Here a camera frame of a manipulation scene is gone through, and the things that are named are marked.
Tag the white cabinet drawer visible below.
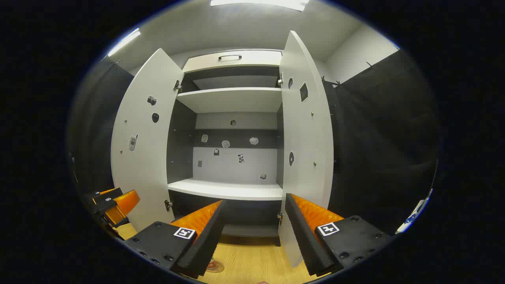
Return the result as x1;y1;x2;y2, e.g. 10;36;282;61
183;50;283;74

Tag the white desk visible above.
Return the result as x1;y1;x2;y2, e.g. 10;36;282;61
396;189;433;234

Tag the white cabinet shelf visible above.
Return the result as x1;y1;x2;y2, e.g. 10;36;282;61
168;178;284;201
176;87;283;114

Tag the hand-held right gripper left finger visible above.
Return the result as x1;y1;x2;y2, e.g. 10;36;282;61
124;199;228;279

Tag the white cabinet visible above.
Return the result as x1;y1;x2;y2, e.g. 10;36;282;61
166;49;284;247

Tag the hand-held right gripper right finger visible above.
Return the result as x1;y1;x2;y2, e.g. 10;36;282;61
285;193;392;277

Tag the ceiling light panel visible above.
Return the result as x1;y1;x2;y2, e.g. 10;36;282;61
107;28;141;57

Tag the white cabinet door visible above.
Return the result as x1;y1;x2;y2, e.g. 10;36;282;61
111;48;184;233
278;30;335;268

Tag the black backdrop cloth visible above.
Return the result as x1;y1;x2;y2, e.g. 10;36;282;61
322;49;439;235

